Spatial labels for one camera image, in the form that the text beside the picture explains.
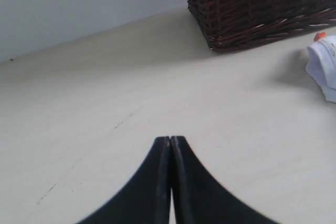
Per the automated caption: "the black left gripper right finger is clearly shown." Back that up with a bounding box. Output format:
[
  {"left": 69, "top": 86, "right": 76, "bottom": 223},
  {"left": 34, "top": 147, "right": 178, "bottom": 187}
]
[{"left": 171, "top": 136, "right": 275, "bottom": 224}]

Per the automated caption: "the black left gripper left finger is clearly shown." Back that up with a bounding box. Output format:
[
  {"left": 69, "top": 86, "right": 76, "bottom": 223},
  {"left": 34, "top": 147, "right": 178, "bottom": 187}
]
[{"left": 80, "top": 136, "right": 171, "bottom": 224}]

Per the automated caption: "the dark brown wicker basket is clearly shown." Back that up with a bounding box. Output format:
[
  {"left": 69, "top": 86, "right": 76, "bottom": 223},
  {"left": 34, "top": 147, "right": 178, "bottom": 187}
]
[{"left": 187, "top": 0, "right": 335, "bottom": 52}]

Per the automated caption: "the orange garment tag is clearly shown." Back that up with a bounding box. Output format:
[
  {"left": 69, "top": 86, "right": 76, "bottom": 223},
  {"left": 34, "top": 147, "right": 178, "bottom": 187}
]
[{"left": 313, "top": 32, "right": 326, "bottom": 42}]

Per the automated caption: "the white t-shirt red lettering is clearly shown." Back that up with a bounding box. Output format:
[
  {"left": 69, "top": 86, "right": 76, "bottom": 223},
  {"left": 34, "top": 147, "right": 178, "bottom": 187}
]
[{"left": 306, "top": 34, "right": 335, "bottom": 103}]

